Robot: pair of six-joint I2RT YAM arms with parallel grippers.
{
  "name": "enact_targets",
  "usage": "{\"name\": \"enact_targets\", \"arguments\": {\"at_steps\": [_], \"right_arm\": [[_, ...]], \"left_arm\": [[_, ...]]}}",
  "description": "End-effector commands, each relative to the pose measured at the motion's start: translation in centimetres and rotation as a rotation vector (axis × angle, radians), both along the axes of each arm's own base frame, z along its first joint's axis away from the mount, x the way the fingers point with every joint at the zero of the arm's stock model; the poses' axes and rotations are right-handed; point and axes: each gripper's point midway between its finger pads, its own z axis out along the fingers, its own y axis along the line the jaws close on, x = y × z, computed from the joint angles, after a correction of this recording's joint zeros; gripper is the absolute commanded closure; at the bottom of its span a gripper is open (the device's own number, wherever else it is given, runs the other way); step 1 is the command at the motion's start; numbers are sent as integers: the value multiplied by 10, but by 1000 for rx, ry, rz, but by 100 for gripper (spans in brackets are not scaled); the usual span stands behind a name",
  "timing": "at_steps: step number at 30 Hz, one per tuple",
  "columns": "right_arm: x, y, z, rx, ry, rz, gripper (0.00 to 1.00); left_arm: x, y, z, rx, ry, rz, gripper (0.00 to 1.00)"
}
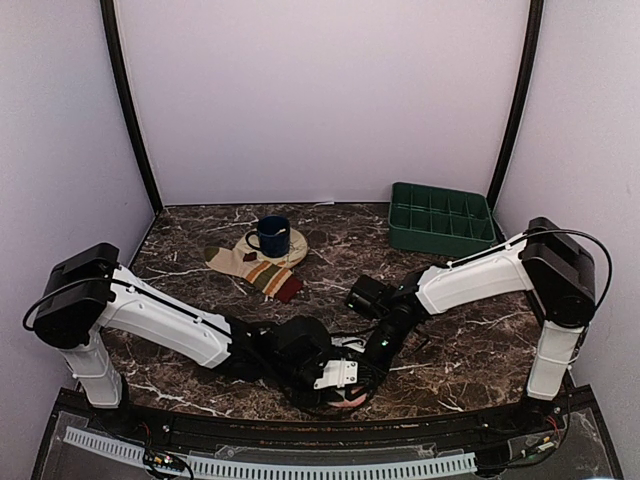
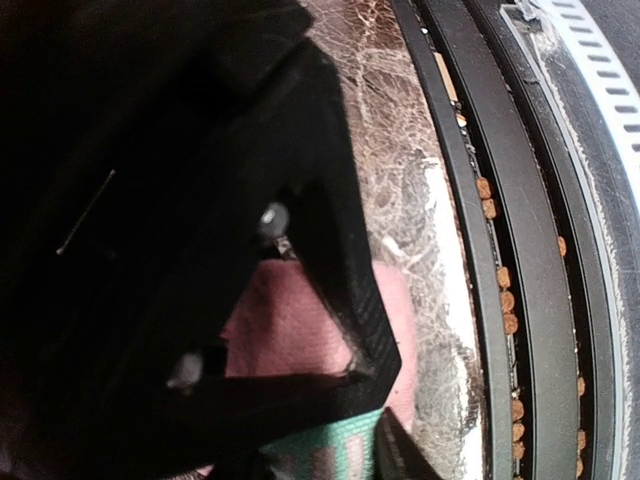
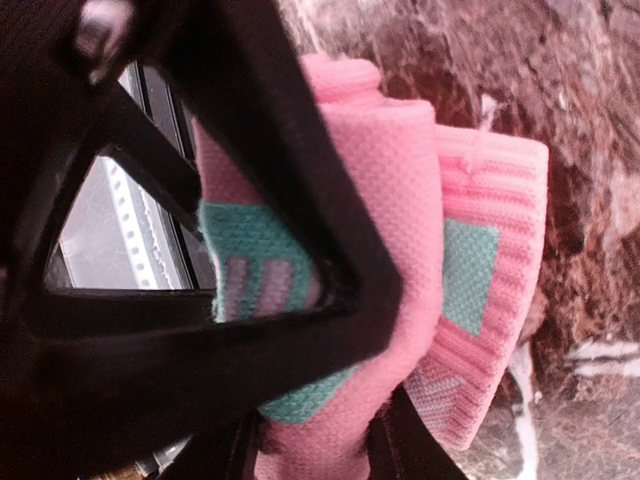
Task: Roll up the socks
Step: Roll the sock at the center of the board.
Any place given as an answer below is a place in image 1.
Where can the beige striped sock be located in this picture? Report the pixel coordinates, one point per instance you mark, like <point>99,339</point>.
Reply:
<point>276,282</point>

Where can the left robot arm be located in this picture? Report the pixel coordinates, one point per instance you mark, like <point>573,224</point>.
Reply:
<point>92,290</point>

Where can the black right frame post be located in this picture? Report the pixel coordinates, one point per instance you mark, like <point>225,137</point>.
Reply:
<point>521,89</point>

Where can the green compartment tray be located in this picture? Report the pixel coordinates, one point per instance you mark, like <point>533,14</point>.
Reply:
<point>439,221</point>

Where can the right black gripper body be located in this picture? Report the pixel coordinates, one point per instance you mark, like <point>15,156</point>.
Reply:
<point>380,365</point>

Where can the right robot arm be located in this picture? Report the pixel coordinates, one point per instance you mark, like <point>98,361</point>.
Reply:
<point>544,259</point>

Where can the pink patterned sock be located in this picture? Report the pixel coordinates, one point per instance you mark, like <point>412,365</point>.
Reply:
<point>348,397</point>

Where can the black left frame post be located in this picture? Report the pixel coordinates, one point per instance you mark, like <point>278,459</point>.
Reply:
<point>126,101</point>

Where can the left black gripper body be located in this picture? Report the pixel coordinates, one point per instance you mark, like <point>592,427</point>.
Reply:
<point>285,374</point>

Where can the black front rail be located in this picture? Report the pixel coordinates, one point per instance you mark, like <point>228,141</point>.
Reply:
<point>485,429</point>

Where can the dark blue mug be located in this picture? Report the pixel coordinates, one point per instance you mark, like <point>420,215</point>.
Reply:
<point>271,236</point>

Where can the black frame post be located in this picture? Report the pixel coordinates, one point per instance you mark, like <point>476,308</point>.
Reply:
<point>126,101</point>
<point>521,89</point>

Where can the white slotted cable duct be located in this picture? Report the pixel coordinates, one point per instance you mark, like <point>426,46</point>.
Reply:
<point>271,465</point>

